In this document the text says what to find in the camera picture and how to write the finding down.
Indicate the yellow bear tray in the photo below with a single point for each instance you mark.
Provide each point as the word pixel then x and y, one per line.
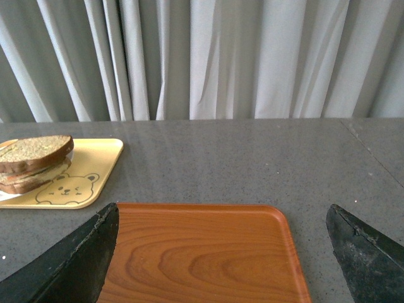
pixel 91 165

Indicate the grey curtain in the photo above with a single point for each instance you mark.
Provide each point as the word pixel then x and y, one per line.
pixel 169 60

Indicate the brown wooden tray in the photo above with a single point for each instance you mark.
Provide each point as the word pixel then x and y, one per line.
pixel 204 253

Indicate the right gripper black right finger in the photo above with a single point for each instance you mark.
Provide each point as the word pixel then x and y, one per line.
pixel 371 262

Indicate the white round plate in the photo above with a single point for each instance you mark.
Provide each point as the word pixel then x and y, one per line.
pixel 6 195

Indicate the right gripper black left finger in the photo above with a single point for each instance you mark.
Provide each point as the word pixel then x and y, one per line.
pixel 73 269

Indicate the bread slice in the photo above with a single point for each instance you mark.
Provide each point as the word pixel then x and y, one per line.
pixel 29 154
pixel 24 182

